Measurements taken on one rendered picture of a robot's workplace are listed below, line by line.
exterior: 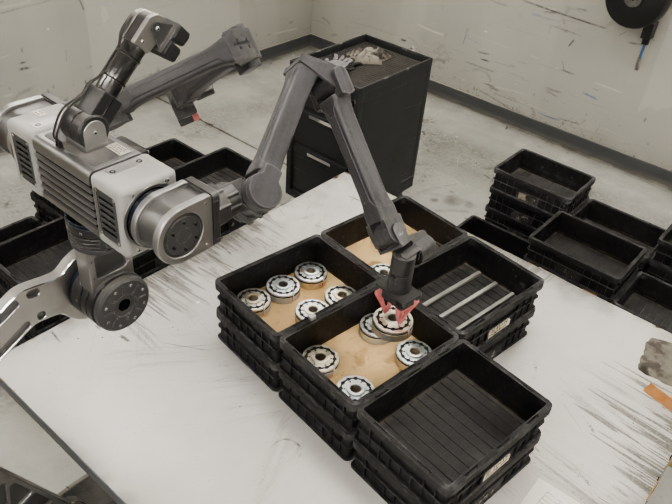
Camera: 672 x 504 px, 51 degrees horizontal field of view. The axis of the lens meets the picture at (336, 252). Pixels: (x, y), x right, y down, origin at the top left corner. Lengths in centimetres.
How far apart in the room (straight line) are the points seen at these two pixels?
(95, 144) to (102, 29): 351
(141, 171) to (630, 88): 396
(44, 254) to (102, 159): 158
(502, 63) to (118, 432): 402
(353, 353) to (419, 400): 23
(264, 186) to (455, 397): 82
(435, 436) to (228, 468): 53
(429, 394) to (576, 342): 66
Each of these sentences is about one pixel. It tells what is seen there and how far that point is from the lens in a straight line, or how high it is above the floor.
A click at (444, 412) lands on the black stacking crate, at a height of 83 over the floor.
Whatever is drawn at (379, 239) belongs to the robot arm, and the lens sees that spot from 163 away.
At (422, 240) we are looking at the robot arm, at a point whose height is 126.
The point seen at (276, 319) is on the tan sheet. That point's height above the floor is 83.
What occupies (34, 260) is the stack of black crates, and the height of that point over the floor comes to 49.
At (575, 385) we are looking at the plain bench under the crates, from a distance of 225.
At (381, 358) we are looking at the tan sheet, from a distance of 197.
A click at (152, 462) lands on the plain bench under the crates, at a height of 70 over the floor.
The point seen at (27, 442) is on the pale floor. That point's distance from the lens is 295.
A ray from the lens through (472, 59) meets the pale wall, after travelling 540.
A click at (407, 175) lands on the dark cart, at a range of 401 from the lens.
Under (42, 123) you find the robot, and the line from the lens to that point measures 158.
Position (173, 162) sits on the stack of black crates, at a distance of 372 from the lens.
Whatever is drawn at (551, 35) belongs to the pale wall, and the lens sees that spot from 507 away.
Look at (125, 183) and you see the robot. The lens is 134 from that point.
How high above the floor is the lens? 222
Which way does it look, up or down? 37 degrees down
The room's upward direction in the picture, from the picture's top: 5 degrees clockwise
